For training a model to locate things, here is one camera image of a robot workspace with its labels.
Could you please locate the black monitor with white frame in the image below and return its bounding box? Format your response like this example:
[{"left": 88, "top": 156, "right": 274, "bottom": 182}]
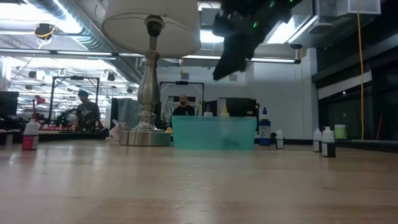
[{"left": 217, "top": 96, "right": 259, "bottom": 118}]

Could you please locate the silver table lamp white shade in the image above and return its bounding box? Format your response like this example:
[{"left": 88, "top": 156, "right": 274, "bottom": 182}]
[{"left": 101, "top": 0, "right": 203, "bottom": 147}]

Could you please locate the round silver air duct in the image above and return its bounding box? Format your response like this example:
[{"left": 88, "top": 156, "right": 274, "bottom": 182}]
[{"left": 26, "top": 0, "right": 144, "bottom": 84}]

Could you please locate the long ceiling light fixture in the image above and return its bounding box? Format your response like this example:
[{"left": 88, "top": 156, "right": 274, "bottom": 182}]
[
  {"left": 183, "top": 55, "right": 302, "bottom": 65},
  {"left": 0, "top": 48, "right": 144, "bottom": 60}
]

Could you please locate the pale green cup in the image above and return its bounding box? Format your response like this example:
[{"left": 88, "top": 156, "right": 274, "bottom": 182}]
[{"left": 334, "top": 124, "right": 348, "bottom": 140}]

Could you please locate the small pink-label dropper bottle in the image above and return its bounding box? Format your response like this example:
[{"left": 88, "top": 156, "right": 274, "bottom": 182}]
[{"left": 21, "top": 118, "right": 40, "bottom": 151}]

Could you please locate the blue food colouring bottle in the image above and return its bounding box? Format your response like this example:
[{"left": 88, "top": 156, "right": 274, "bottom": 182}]
[{"left": 258, "top": 107, "right": 272, "bottom": 146}]

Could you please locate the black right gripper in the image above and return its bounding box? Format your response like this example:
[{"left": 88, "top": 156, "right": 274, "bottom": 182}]
[{"left": 212, "top": 0, "right": 280, "bottom": 81}]

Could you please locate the black ceiling cable reel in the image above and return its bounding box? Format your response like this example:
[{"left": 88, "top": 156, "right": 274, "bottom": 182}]
[{"left": 34, "top": 23, "right": 57, "bottom": 41}]

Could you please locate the grey tarp cover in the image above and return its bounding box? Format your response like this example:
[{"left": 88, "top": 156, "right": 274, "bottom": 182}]
[{"left": 111, "top": 97, "right": 142, "bottom": 129}]

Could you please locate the yellow extension cord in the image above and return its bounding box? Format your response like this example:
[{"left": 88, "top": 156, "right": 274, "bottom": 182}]
[{"left": 356, "top": 11, "right": 365, "bottom": 141}]

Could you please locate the black computer monitor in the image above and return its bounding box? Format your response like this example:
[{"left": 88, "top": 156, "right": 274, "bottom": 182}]
[{"left": 0, "top": 91, "right": 20, "bottom": 116}]

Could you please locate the person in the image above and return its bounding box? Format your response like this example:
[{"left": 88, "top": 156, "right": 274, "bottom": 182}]
[
  {"left": 75, "top": 89, "right": 102, "bottom": 131},
  {"left": 172, "top": 94, "right": 196, "bottom": 117}
]

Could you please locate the clear coiled lamp cord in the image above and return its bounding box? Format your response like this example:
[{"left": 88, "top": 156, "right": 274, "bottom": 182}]
[{"left": 108, "top": 119, "right": 133, "bottom": 143}]

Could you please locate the black gantry frame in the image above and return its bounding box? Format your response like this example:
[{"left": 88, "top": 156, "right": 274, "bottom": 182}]
[
  {"left": 49, "top": 75, "right": 101, "bottom": 125},
  {"left": 159, "top": 80, "right": 205, "bottom": 118}
]

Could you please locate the small dark-label dropper bottle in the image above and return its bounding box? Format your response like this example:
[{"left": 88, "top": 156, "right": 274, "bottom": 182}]
[
  {"left": 322, "top": 126, "right": 336, "bottom": 158},
  {"left": 275, "top": 129, "right": 285, "bottom": 150},
  {"left": 312, "top": 128, "right": 323, "bottom": 153}
]

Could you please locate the teal translucent plastic bin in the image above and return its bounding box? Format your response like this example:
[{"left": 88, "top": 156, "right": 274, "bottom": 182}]
[{"left": 172, "top": 115, "right": 258, "bottom": 151}]

